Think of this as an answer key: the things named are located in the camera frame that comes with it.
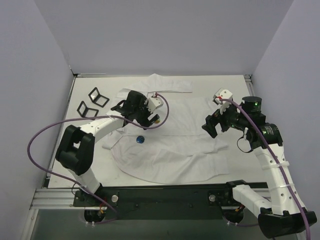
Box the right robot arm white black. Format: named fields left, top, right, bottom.
left=202, top=93, right=317, bottom=240

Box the purple cable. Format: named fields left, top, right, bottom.
left=26, top=92, right=171, bottom=225
left=219, top=97, right=311, bottom=240

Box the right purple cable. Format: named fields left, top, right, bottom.
left=219, top=97, right=311, bottom=240

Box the white garment shirt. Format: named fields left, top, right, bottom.
left=102, top=74, right=229, bottom=184

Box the aluminium front rail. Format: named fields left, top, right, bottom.
left=30, top=188, right=74, bottom=210

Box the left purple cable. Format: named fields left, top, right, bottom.
left=26, top=92, right=171, bottom=225

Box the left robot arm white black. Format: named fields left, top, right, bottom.
left=55, top=90, right=164, bottom=206

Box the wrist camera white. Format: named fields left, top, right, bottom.
left=147, top=97, right=164, bottom=113
left=213, top=88, right=233, bottom=115

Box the black frame stand upper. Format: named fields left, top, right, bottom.
left=88, top=87, right=110, bottom=108

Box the black frame stand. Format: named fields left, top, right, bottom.
left=88, top=87, right=110, bottom=108
left=76, top=101, right=99, bottom=118

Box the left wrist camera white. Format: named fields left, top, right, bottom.
left=147, top=97, right=164, bottom=113

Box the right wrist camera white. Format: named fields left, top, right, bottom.
left=213, top=88, right=233, bottom=115

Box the black frame stand lower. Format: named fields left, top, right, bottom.
left=76, top=101, right=99, bottom=118

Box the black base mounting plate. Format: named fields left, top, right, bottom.
left=73, top=180, right=271, bottom=222

